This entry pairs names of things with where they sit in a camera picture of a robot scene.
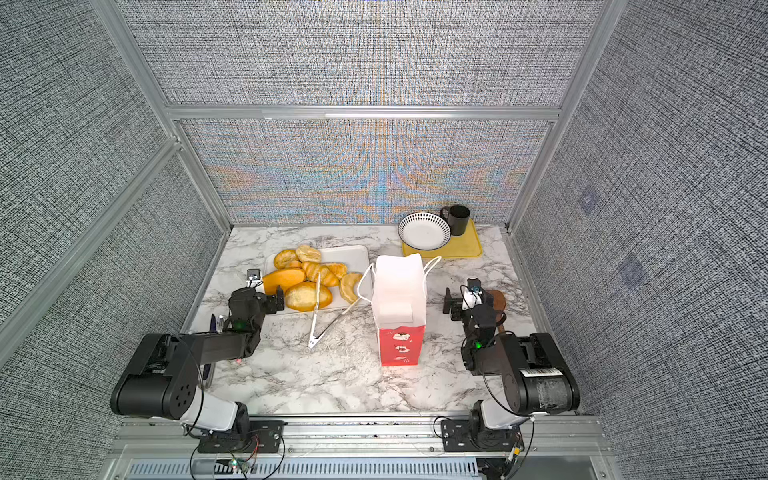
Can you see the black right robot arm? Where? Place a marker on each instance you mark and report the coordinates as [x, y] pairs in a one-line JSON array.
[[534, 375]]

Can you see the pale knotted bun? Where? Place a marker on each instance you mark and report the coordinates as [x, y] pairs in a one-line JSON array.
[[306, 253]]

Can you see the crescent croissant bread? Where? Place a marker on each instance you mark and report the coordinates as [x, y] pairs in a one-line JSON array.
[[347, 286]]

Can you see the white rectangular tray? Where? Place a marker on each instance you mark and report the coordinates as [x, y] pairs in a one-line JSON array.
[[355, 257]]

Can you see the small round bun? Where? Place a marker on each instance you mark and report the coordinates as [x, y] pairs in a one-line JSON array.
[[286, 259]]

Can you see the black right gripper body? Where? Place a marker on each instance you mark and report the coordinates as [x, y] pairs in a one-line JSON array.
[[459, 315]]

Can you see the aluminium cage frame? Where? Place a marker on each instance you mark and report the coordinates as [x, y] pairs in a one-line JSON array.
[[25, 318]]

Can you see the ridged yellow pastry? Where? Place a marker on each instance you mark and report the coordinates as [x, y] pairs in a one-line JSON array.
[[319, 272]]

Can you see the black rimmed white bowl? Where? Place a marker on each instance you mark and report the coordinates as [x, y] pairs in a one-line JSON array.
[[424, 231]]

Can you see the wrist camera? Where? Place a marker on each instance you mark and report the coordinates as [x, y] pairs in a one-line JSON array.
[[471, 294], [254, 278]]

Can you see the aluminium front rail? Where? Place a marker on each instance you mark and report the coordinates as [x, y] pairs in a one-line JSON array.
[[421, 445]]

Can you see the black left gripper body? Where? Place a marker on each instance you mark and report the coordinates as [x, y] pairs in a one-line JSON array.
[[268, 306]]

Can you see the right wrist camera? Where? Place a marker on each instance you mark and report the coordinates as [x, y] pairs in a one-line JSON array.
[[471, 294]]

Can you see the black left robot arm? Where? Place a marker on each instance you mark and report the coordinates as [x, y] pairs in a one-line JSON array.
[[164, 377]]

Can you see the large orange oval bread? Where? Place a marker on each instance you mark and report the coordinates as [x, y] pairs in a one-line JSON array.
[[284, 279]]

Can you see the black mug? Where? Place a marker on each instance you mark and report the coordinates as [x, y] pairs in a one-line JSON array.
[[457, 218]]

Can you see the yellow cutting board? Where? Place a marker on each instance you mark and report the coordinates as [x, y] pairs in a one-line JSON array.
[[465, 246]]

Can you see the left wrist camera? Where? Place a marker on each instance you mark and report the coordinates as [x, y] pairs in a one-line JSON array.
[[254, 278]]

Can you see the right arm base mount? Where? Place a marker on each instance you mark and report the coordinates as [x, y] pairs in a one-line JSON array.
[[462, 435]]

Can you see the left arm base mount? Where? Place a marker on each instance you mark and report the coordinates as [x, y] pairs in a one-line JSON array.
[[261, 436]]

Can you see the white and red paper bag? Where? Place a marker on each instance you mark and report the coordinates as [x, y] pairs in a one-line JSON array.
[[399, 306]]

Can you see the wooden spatula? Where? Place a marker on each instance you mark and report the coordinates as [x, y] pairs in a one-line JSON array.
[[499, 305]]

